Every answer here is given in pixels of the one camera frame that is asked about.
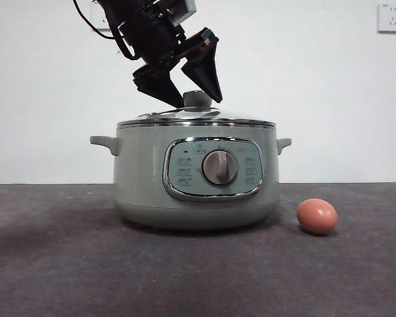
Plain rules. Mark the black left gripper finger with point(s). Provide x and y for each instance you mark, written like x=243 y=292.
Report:
x=206 y=72
x=158 y=86

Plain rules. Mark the sage green electric pot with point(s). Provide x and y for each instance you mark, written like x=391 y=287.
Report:
x=138 y=185

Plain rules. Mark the glass lid with green knob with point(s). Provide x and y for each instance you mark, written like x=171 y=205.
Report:
x=194 y=98

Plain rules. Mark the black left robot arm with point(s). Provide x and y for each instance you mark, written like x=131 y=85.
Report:
x=145 y=33

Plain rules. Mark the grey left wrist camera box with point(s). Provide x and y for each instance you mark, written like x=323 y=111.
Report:
x=184 y=8

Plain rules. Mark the brown egg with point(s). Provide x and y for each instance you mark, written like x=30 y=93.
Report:
x=316 y=216

